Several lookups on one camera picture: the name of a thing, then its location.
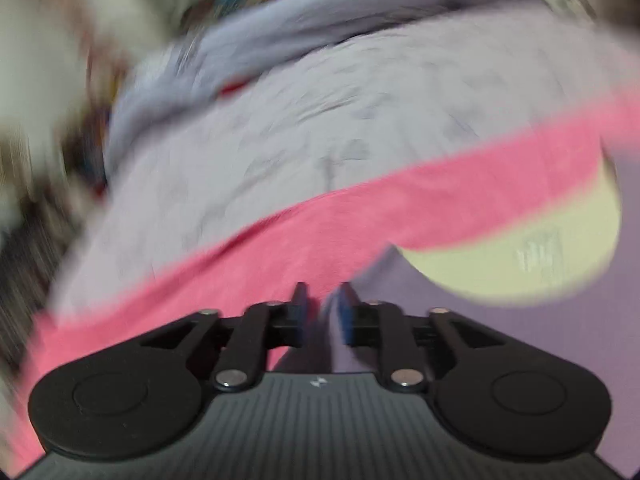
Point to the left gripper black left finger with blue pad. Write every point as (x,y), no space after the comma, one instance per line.
(247,339)

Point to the purple fleece garment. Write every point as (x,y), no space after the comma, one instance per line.
(545,389)

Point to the lavender patterned bed sheet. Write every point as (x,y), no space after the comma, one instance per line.
(336,117)

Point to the pink towel blanket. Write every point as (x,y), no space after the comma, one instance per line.
(328,239)

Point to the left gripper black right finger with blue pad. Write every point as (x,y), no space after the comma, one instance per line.
(384,328)

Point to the red item under duvet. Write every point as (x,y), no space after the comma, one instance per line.
(232,87)

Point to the blue-grey floral duvet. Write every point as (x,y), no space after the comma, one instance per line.
(188,73)

